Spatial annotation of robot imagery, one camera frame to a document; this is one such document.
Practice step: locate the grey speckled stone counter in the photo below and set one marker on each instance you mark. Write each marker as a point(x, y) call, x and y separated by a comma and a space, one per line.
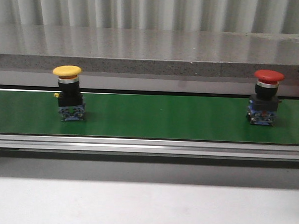
point(147, 60)

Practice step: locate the white pleated curtain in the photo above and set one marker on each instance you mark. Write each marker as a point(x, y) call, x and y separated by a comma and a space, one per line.
point(241, 16)

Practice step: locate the green conveyor belt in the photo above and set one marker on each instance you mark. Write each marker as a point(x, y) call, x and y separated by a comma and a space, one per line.
point(148, 116)

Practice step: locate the aluminium conveyor frame rail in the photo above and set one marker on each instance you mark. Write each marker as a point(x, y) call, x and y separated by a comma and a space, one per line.
point(149, 151)

